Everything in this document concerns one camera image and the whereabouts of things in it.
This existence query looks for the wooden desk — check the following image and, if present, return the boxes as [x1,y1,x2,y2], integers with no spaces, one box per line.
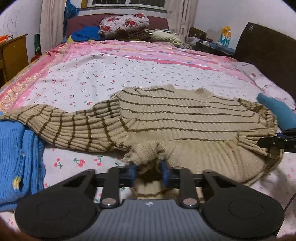
[0,34,29,86]

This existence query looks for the blue yellow cloth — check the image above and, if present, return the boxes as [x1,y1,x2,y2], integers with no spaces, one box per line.
[66,26,105,43]

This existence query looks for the dark bedside table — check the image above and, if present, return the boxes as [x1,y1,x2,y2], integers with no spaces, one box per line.
[188,27,235,57]

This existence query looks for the beige curtain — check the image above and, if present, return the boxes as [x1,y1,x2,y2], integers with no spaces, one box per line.
[167,0,198,46]
[40,0,66,54]

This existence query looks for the white floral pillow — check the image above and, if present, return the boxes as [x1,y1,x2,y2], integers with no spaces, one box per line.
[232,62,295,110]

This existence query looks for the blue knit garment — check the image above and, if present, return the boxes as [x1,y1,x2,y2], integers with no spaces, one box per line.
[1,120,46,212]

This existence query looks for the maroon sofa back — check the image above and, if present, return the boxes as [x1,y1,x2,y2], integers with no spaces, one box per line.
[66,13,169,39]

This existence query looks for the cherry print bed sheet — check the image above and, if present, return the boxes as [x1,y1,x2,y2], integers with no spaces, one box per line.
[0,39,296,237]

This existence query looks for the right beige curtain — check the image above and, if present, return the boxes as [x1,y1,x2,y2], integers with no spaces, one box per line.
[167,0,198,46]

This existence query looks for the teal knit garment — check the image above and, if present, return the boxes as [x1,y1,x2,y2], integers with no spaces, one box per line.
[257,93,296,131]

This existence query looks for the black cable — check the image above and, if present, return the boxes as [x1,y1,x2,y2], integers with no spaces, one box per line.
[283,192,296,212]

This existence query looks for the beige striped knit sweater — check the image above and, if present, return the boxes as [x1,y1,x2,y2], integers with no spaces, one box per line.
[1,85,283,198]

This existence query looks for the dark wooden headboard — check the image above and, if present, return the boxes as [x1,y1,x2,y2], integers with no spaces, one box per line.
[233,22,296,98]

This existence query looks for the left beige curtain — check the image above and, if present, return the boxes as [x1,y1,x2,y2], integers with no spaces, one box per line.
[40,0,66,54]

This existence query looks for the cream pillow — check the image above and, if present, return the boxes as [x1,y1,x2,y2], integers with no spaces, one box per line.
[147,30,182,47]

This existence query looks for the yellow blue package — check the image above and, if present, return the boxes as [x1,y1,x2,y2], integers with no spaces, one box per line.
[219,26,231,47]

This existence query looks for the orange object on desk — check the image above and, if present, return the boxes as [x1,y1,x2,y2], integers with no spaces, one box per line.
[0,35,9,43]

